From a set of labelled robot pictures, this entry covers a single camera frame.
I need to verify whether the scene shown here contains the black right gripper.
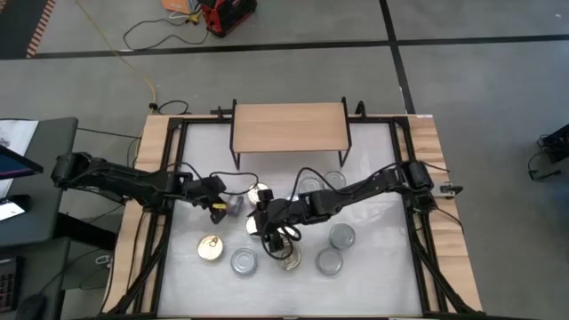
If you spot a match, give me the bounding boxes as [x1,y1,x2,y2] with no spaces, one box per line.
[256,195,312,250]

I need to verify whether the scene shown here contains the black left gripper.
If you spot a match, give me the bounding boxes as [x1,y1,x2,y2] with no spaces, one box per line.
[189,176,233,225]

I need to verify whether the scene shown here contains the tuna can green white label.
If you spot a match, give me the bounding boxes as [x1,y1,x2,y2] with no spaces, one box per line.
[316,246,344,276]
[323,170,348,190]
[329,222,357,251]
[297,176,325,196]
[229,247,259,276]

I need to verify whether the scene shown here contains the wooden shelf black metal legs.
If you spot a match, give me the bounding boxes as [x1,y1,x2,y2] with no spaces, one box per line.
[228,96,354,171]

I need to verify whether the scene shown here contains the black desk base bar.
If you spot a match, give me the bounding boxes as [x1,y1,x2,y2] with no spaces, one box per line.
[53,212,118,252]

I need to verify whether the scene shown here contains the dark grey side desk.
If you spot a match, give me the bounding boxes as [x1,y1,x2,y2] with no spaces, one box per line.
[0,236,72,320]

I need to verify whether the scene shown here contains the red black equipment case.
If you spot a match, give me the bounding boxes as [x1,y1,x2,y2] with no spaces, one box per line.
[198,0,259,38]

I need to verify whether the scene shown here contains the orange folder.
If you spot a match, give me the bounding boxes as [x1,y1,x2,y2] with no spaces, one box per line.
[161,0,193,14]

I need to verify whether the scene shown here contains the dark flat monitor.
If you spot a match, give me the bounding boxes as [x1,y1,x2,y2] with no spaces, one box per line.
[0,145,44,181]

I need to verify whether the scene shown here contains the white paper sheet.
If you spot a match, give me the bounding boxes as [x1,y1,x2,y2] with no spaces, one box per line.
[0,118,40,199]

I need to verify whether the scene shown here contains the black computer mouse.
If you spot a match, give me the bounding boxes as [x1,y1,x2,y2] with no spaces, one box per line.
[14,292,48,320]

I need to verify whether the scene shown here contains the black keyboard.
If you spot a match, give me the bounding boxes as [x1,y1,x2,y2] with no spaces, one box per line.
[0,256,24,314]

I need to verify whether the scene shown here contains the black mat orange striped edge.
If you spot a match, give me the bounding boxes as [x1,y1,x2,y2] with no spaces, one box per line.
[0,0,58,60]

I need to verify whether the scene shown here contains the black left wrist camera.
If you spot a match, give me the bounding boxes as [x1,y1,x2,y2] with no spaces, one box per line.
[204,174,228,193]

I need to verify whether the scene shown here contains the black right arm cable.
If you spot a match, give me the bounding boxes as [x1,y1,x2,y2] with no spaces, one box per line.
[260,220,304,261]

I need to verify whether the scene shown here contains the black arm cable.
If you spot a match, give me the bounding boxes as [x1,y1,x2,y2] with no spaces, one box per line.
[260,220,304,261]
[208,170,260,196]

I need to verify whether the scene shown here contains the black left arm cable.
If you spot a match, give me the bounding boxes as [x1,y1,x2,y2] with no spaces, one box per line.
[208,170,260,196]

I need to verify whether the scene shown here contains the black cable with plug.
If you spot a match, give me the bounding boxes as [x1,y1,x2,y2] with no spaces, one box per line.
[148,100,191,116]

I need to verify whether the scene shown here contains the yellow power cable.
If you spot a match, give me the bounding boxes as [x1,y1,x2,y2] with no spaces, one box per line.
[74,0,158,106]

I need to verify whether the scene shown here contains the black floor cable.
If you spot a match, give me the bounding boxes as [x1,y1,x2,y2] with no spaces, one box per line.
[122,16,210,52]

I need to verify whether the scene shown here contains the black equipment with cables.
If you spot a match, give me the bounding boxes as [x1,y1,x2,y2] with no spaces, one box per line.
[527,123,569,182]

